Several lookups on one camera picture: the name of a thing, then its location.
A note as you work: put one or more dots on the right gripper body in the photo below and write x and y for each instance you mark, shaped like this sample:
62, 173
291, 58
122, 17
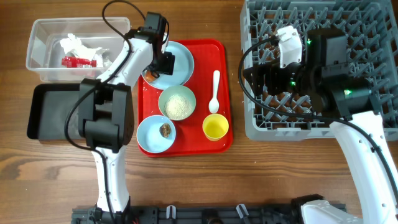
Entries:
277, 80

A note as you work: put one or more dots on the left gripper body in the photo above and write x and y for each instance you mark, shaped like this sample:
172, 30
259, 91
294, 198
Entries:
163, 64

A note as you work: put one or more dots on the large light blue plate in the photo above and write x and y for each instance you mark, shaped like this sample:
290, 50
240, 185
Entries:
183, 68

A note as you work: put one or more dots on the orange sweet potato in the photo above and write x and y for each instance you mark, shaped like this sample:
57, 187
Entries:
149, 77

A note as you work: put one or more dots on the green bowl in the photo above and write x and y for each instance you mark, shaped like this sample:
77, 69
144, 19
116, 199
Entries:
176, 90

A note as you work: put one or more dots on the white plastic spoon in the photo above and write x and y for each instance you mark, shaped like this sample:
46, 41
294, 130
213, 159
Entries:
214, 103

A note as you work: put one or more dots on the brown food lump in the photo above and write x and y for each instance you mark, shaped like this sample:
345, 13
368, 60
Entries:
165, 130

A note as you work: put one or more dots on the yellow plastic cup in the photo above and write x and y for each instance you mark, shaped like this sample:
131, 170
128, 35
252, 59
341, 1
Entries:
215, 126

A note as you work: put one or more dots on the small light blue bowl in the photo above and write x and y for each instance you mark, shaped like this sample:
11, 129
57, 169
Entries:
149, 137

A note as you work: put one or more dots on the white tissue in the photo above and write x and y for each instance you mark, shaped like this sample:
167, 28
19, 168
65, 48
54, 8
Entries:
72, 45

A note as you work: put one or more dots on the red snack wrapper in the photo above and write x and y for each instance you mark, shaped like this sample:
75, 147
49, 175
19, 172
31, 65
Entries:
73, 62

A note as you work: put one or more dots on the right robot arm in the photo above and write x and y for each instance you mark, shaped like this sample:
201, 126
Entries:
317, 66

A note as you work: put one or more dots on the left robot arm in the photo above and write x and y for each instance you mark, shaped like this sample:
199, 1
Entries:
140, 49

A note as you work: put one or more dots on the clear plastic waste bin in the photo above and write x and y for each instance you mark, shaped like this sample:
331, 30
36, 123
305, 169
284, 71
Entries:
45, 52

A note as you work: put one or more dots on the grey dishwasher rack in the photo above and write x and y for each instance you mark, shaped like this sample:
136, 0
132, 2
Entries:
371, 29

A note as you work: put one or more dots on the black waste tray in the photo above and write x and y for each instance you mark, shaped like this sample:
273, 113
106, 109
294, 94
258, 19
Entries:
53, 112

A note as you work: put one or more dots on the red serving tray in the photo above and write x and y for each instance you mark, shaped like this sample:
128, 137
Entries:
209, 55

